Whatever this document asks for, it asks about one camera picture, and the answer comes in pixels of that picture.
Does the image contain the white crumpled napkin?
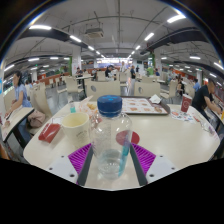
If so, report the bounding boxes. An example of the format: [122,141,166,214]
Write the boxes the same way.
[148,93,163,104]

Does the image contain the clear water bottle blue cap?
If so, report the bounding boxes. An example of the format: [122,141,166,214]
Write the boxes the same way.
[91,94,133,181]

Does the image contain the dark brown food tray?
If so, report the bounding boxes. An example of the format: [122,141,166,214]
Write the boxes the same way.
[120,95,172,116]

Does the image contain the flat round red coaster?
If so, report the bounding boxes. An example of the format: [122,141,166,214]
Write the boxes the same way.
[115,129,141,146]

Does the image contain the small teal sanitizer bottle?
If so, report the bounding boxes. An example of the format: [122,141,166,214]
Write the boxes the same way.
[68,101,77,114]

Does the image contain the white leaflet red print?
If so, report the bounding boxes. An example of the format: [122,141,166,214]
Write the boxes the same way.
[49,115,65,126]

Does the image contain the plain beige chair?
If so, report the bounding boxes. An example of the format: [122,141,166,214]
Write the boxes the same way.
[30,87,53,118]

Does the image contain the colourful printed paper flyer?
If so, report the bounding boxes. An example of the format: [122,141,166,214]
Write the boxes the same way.
[170,109,201,124]

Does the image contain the ceiling lights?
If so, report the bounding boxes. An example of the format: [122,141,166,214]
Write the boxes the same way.
[3,13,224,78]

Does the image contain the red paper drink cup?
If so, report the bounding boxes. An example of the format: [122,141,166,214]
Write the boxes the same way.
[180,93,194,114]

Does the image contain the beige chair with round hole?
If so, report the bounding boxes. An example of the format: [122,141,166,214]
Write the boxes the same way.
[85,80,122,101]
[133,81,162,99]

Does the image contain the beige chairs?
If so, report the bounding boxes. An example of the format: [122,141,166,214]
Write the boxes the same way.
[36,69,188,101]

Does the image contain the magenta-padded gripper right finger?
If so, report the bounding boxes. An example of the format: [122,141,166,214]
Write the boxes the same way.
[128,142,180,187]

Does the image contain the ceiling air unit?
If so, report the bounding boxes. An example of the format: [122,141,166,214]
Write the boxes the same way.
[84,27,105,39]

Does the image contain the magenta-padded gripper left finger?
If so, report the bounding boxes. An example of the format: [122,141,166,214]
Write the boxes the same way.
[45,142,95,187]

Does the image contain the printed tray liner paper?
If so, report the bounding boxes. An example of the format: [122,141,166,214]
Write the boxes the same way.
[121,97,164,114]

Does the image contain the cream paper cup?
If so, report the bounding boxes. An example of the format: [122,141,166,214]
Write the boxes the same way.
[61,111,92,149]

